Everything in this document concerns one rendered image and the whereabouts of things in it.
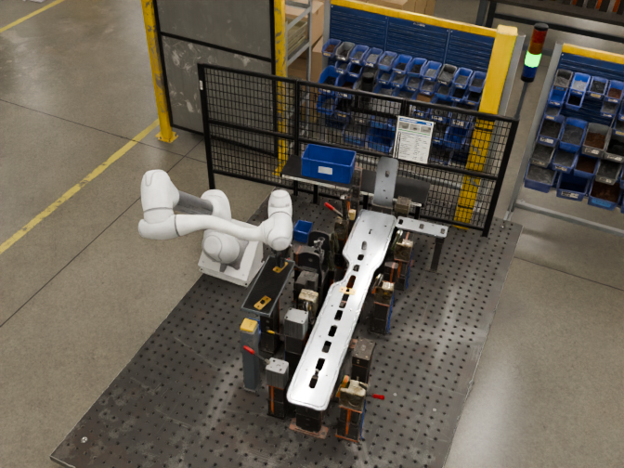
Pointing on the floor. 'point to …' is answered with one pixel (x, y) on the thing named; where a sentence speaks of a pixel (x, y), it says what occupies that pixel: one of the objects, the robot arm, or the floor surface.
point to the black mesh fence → (335, 136)
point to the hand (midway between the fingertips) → (279, 260)
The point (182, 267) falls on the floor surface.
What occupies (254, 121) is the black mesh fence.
